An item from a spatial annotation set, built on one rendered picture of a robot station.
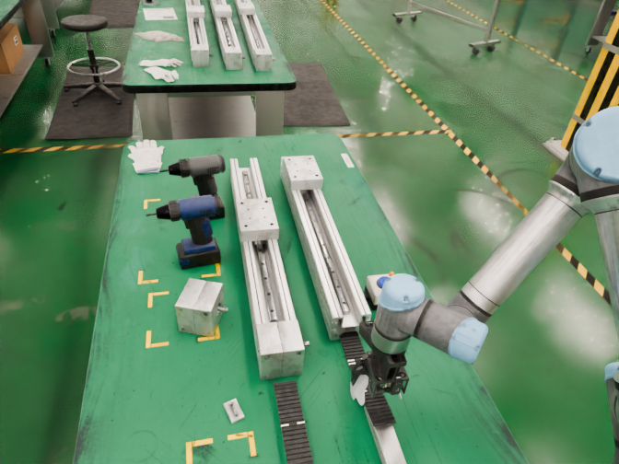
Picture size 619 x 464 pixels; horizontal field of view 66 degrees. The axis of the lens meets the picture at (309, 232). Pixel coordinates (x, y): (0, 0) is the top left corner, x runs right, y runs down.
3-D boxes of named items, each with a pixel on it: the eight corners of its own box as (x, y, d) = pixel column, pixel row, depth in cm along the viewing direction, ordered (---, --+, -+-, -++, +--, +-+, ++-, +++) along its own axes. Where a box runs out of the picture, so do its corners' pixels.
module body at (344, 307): (367, 335, 125) (371, 313, 120) (330, 340, 123) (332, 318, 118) (306, 175, 186) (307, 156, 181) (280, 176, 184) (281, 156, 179)
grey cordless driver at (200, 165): (228, 217, 161) (226, 160, 148) (168, 227, 155) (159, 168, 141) (223, 205, 167) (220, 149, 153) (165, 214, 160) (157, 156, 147)
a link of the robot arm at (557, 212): (592, 124, 92) (429, 311, 104) (601, 110, 82) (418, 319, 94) (649, 159, 88) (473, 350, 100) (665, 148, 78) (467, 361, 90)
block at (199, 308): (222, 339, 121) (220, 313, 115) (178, 331, 122) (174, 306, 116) (233, 309, 129) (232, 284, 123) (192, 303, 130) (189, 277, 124)
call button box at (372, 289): (399, 307, 134) (403, 292, 130) (366, 311, 132) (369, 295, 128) (390, 287, 140) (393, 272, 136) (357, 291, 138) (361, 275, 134)
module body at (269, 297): (295, 344, 121) (297, 321, 116) (255, 349, 119) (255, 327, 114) (257, 177, 182) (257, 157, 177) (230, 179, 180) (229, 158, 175)
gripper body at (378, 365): (369, 400, 97) (379, 364, 90) (357, 365, 104) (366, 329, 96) (405, 395, 99) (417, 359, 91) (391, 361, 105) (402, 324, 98)
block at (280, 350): (311, 373, 115) (315, 347, 109) (260, 380, 112) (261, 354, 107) (304, 343, 122) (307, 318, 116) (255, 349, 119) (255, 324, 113)
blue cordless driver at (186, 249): (225, 262, 143) (221, 203, 130) (157, 275, 137) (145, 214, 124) (219, 247, 149) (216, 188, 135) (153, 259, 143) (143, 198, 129)
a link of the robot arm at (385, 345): (368, 313, 94) (407, 308, 95) (365, 329, 97) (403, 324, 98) (380, 343, 88) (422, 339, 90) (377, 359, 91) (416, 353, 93)
